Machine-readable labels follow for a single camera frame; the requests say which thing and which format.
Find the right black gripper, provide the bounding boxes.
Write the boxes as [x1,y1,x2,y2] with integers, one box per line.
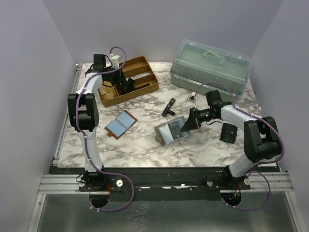
[181,107,212,131]

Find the grey card holder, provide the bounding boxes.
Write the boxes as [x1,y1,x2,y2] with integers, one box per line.
[154,116,187,146]

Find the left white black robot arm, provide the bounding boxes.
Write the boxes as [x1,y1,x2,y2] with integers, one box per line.
[67,52,124,191]

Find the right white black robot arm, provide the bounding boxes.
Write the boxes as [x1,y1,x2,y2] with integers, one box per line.
[181,90,285,189]

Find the white card in tray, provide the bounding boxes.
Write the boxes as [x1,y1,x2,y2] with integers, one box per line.
[131,72,151,80]

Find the brown blue open card holder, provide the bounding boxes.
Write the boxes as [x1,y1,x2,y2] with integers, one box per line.
[104,110,138,140]

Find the black item in tray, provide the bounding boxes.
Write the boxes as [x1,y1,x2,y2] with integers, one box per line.
[135,83,150,90]

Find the brown woven organizer tray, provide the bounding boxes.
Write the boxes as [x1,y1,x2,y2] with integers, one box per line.
[98,56,159,107]

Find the yellow packets in tray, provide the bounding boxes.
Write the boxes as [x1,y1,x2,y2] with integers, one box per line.
[99,82,117,100]

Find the black T-shaped tool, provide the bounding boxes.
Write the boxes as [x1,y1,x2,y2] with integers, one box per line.
[161,98,176,117]

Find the green clear-lid storage box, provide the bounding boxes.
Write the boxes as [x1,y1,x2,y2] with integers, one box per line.
[169,40,252,98]

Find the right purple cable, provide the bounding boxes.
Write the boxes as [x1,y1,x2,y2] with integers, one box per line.
[194,82,283,212]

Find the purple cable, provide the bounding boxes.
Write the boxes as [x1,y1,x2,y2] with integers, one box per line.
[194,82,283,212]
[76,46,136,213]

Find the aluminium side rail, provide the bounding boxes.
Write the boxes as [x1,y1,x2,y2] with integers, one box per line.
[52,64,83,166]

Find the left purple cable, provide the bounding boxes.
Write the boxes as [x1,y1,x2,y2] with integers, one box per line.
[76,46,136,213]

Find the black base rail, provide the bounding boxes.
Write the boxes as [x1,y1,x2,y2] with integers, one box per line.
[49,166,250,202]

